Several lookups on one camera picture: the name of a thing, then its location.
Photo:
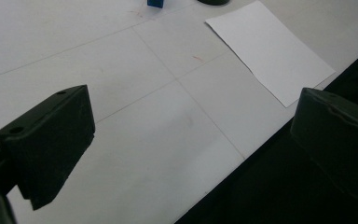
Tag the large white table cover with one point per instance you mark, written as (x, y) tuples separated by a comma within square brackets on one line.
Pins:
[(155, 124)]

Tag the blue stamp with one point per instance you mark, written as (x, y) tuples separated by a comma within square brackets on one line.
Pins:
[(155, 2)]

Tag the round black red ink pad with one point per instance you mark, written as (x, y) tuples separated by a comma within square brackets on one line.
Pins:
[(213, 2)]

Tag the white paper sheet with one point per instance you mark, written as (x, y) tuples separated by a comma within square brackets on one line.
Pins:
[(270, 53)]

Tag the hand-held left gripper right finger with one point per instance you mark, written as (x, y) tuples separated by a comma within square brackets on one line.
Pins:
[(338, 140)]

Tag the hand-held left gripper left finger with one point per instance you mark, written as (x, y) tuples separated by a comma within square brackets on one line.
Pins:
[(49, 140)]

